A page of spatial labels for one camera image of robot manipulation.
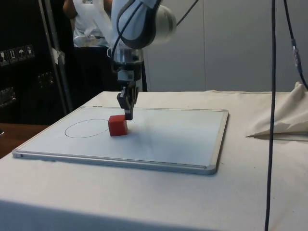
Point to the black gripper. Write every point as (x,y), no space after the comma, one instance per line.
(138,72)

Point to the red cube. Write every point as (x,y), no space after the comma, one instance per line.
(117,126)

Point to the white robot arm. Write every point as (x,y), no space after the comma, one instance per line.
(139,21)

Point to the flat whiteboard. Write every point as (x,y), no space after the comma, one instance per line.
(168,137)

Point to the grey metal stand pole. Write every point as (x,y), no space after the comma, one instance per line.
(54,55)

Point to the person in white shirt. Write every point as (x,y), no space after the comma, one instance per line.
(84,21)

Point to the black cabinet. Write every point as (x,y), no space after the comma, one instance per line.
(21,79)

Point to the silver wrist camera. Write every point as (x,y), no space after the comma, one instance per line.
(125,55)

